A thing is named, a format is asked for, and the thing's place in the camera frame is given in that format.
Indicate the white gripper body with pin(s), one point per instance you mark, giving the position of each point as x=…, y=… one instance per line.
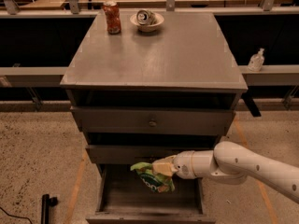
x=183, y=165

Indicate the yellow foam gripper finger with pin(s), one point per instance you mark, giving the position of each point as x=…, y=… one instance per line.
x=168, y=159
x=167, y=169

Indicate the green rice chip bag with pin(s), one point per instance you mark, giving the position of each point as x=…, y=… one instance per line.
x=155, y=182

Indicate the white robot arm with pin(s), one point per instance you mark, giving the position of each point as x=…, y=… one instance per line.
x=231, y=163

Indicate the grey open bottom drawer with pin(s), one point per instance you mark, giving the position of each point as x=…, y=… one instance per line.
x=125, y=199

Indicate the grey middle drawer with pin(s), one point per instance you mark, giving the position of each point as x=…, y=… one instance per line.
x=102, y=154

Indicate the grey wooden drawer cabinet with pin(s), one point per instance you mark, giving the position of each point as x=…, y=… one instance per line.
x=186, y=64

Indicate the grey top drawer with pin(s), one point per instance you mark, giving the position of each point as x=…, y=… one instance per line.
x=157, y=121

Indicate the clear sanitizer pump bottle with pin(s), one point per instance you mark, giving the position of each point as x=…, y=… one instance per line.
x=256, y=61

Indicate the black floor stand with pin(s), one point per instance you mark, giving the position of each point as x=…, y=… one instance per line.
x=47, y=203

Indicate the white ceramic bowl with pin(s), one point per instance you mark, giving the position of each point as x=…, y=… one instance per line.
x=159, y=20

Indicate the crushed silver can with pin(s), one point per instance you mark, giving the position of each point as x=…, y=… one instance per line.
x=145, y=17

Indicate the grey metal railing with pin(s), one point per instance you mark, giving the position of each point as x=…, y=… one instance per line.
x=38, y=45

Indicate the red soda can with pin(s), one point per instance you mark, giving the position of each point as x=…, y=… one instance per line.
x=112, y=13

